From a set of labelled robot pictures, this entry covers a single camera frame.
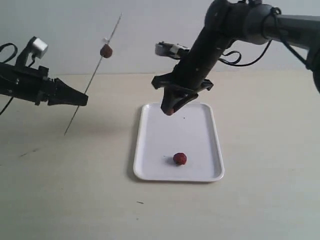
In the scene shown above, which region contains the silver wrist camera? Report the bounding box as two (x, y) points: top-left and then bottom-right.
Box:
(15, 36), (49, 68)
(155, 41), (190, 60)

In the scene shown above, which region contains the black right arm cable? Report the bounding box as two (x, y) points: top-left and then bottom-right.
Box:
(219, 7), (320, 73)

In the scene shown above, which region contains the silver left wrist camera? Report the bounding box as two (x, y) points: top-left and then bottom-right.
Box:
(15, 36), (49, 68)

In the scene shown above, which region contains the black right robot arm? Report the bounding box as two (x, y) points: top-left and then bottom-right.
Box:
(151, 0), (320, 116)

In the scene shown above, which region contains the thin metal skewer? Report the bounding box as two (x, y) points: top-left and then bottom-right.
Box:
(63, 12), (123, 136)

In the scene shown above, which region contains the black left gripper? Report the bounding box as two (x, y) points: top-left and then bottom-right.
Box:
(0, 63), (88, 106)

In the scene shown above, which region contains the red berry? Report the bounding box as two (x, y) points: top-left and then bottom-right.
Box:
(172, 152), (187, 166)
(99, 44), (113, 59)
(165, 109), (175, 116)

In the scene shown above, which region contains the white plastic tray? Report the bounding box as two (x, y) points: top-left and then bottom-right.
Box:
(132, 102), (225, 183)

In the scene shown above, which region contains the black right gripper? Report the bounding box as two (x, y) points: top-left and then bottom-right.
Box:
(151, 72), (214, 114)

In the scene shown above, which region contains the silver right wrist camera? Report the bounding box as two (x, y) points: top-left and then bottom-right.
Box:
(155, 41), (190, 60)

